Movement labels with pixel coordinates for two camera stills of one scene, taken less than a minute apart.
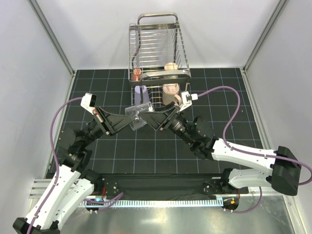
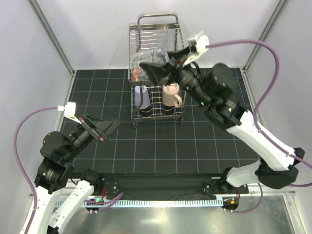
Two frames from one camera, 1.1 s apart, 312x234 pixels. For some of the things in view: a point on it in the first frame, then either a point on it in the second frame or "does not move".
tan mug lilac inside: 170,92 does not move
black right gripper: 156,119 to 157,72
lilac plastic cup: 141,95 does not move
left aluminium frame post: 52,36 does not move
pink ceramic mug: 136,74 does not move
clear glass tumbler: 135,110 to 155,55
